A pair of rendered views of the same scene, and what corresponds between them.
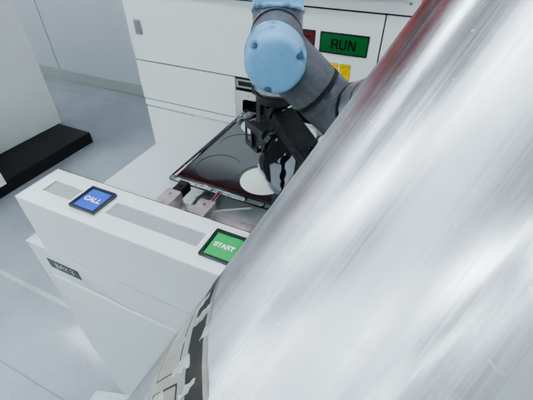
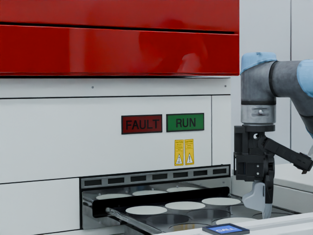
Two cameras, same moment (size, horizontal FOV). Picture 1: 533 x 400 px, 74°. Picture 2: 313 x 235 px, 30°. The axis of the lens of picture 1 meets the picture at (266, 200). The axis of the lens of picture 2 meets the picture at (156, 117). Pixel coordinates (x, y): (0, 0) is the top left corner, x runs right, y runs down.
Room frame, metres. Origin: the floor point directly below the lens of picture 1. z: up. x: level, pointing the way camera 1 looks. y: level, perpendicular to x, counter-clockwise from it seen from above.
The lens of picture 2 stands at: (-0.01, 1.11, 1.20)
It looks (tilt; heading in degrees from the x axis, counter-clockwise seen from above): 3 degrees down; 308
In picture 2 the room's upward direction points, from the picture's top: 1 degrees counter-clockwise
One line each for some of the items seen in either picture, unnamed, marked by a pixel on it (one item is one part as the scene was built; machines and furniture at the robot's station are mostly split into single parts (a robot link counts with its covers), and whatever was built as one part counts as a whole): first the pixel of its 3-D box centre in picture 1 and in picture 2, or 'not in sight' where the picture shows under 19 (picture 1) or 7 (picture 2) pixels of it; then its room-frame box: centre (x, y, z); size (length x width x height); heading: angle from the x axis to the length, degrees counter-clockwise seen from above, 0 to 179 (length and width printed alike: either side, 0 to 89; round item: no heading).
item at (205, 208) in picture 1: (197, 217); not in sight; (0.50, 0.13, 0.89); 0.08 x 0.03 x 0.03; 155
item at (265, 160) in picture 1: (270, 159); (267, 182); (0.55, -0.01, 0.99); 0.05 x 0.02 x 0.09; 124
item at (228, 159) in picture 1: (281, 155); (208, 214); (0.71, -0.03, 0.90); 0.34 x 0.34 x 0.01; 65
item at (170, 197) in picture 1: (163, 205); not in sight; (0.53, 0.20, 0.89); 0.08 x 0.03 x 0.03; 155
